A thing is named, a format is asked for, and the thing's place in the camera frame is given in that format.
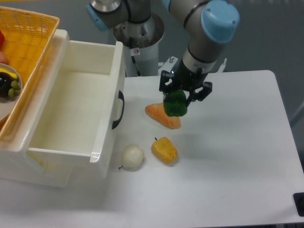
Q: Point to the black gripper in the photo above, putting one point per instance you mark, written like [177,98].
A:
[186,79]

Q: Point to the green bell pepper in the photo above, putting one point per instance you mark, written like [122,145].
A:
[175,104]

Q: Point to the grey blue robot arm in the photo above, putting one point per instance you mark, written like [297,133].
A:
[210,23]

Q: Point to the yellow bell pepper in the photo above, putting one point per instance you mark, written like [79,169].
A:
[164,150]

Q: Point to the open upper white drawer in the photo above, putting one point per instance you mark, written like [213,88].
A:
[75,127]

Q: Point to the white drawer cabinet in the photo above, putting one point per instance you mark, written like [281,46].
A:
[18,161]

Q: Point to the orange triangular bread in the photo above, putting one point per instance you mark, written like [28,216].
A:
[157,113]

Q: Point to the white pear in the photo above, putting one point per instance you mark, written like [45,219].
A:
[132,157]

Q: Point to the black object at table edge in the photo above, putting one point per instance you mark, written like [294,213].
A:
[299,203]

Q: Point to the yellow woven basket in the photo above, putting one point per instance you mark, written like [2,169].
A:
[28,36]

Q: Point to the white plate with food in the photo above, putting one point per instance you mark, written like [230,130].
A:
[10,90]

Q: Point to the peach fruit in basket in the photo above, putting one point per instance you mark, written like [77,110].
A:
[3,58]

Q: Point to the red fruit in basket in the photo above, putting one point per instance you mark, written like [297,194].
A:
[2,38]

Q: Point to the white metal table bracket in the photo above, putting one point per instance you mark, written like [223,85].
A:
[168,65]

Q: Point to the black drawer handle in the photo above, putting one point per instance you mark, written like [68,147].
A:
[120,110]

